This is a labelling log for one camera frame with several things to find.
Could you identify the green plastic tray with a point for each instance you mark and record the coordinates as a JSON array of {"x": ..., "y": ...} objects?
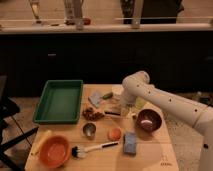
[{"x": 60, "y": 102}]

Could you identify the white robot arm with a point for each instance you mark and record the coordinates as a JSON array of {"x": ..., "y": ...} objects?
[{"x": 197, "y": 115}]

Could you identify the orange plastic bowl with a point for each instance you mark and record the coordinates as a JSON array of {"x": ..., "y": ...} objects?
[{"x": 54, "y": 152}]

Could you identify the grey cloth piece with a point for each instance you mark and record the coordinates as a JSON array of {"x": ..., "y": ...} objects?
[{"x": 95, "y": 98}]

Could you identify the orange round fruit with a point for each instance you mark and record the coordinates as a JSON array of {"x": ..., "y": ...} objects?
[{"x": 114, "y": 134}]

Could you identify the yellow banana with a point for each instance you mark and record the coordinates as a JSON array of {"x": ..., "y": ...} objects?
[{"x": 43, "y": 138}]

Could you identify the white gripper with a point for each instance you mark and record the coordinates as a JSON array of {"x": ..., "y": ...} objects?
[{"x": 126, "y": 102}]

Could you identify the dark red bowl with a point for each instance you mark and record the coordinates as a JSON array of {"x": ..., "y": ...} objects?
[{"x": 148, "y": 120}]

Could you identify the brown pretzel pile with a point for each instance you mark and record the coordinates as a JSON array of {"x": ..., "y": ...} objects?
[{"x": 92, "y": 115}]

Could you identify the blue sponge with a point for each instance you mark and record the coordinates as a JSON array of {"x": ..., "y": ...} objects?
[{"x": 130, "y": 143}]

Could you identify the tan and black eraser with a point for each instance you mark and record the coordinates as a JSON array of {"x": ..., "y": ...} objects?
[{"x": 113, "y": 112}]

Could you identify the green pepper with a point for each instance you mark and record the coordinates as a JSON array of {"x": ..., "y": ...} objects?
[{"x": 107, "y": 96}]

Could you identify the yellow-green cup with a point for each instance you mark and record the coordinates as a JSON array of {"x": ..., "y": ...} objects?
[{"x": 139, "y": 104}]

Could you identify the white dish brush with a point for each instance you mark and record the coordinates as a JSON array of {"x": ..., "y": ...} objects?
[{"x": 81, "y": 151}]

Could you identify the small metal cup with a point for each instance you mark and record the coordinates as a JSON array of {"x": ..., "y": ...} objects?
[{"x": 89, "y": 130}]

